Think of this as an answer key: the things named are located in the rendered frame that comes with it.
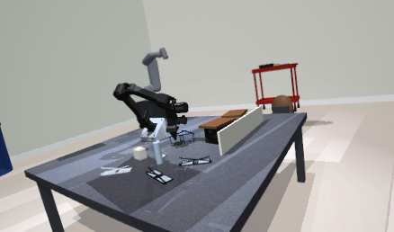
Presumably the pale blue tapered cylinder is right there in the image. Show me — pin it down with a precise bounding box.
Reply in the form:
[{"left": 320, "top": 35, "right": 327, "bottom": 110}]
[{"left": 153, "top": 142, "right": 163, "bottom": 164}]

